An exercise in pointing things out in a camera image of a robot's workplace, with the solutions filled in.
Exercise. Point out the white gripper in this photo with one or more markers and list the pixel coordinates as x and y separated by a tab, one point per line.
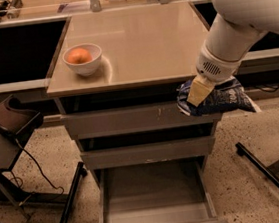
215	68

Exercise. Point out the blue chip bag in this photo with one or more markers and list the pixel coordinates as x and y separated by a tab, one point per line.
228	96

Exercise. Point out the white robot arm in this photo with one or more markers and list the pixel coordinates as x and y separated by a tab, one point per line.
238	25

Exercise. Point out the grey middle drawer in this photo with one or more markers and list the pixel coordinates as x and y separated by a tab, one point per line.
147	153

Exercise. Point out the grey drawer cabinet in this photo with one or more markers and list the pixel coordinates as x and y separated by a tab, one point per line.
147	52

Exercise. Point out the grey top drawer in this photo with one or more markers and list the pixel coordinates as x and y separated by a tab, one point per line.
128	120

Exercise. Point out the grey open bottom drawer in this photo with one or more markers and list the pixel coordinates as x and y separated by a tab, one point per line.
165	192

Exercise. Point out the white ceramic bowl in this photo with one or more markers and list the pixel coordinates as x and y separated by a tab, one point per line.
87	68

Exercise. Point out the orange fruit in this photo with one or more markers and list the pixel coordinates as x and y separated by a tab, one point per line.
79	56

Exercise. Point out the black left stand leg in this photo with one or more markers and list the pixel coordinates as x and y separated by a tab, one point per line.
79	173

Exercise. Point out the dark brown device holder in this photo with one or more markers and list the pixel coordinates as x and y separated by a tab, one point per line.
17	123

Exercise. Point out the small dark side table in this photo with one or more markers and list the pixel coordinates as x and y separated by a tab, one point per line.
9	192

